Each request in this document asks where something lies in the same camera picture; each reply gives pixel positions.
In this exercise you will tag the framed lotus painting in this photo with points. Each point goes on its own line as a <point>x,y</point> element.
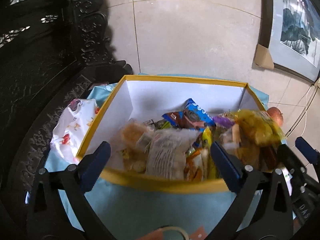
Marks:
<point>295,25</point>

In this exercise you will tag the carved dark wooden screen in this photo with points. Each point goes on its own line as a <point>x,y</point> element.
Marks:
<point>45,55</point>

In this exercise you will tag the orange white snack packet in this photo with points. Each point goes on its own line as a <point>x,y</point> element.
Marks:
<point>193,165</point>

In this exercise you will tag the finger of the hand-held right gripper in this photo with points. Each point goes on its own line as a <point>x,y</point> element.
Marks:
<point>290,158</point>
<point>307,151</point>

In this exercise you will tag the red yellow apple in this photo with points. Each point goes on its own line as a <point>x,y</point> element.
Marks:
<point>276,116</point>

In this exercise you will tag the dark blue cookie packet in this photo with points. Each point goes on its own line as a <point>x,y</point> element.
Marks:
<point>192,118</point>

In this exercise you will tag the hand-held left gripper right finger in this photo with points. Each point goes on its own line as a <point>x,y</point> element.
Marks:
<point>225,165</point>

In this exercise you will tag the purple snack packet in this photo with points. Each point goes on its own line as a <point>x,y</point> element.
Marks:
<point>225,121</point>

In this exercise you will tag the yellow orange snack packet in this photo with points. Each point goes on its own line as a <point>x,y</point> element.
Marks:
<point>255,127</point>

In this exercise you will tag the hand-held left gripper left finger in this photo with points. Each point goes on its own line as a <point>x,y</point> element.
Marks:
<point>96,165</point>

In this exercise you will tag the white plastic bag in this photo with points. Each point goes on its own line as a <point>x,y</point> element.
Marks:
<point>72,130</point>

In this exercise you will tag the cardboard corner protector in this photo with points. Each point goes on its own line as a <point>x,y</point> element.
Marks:
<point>263,57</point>

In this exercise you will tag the beige biscuit packet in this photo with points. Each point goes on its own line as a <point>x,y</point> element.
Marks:
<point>167,152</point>

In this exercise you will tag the clear bag of small cakes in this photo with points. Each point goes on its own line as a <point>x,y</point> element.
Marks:
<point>132,140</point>

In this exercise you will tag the teal printed blanket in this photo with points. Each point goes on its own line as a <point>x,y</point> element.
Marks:
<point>150,205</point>

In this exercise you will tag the yellow cardboard box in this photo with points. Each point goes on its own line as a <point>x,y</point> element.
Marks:
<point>175,90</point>

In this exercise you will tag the long yellow snack packet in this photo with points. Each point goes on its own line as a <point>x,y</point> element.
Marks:
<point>207,140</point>

